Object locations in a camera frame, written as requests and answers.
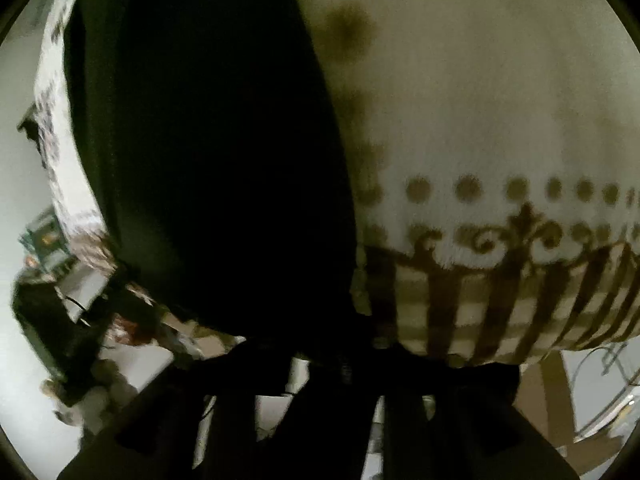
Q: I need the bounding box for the cardboard box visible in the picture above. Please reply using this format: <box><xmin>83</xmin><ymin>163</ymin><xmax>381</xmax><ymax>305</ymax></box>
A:
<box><xmin>514</xmin><ymin>353</ymin><xmax>624</xmax><ymax>474</ymax></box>

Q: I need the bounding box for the black grey striped sweater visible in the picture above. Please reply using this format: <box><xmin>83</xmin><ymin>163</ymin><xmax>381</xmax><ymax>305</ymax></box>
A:
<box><xmin>64</xmin><ymin>0</ymin><xmax>396</xmax><ymax>359</ymax></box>

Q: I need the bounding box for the green metal rack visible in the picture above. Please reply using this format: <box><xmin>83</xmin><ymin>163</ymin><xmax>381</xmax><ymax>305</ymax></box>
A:
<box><xmin>18</xmin><ymin>207</ymin><xmax>76</xmax><ymax>278</ymax></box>

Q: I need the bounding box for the white floral bed blanket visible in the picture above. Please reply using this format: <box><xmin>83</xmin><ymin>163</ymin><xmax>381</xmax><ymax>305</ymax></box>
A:
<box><xmin>34</xmin><ymin>0</ymin><xmax>639</xmax><ymax>364</ymax></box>

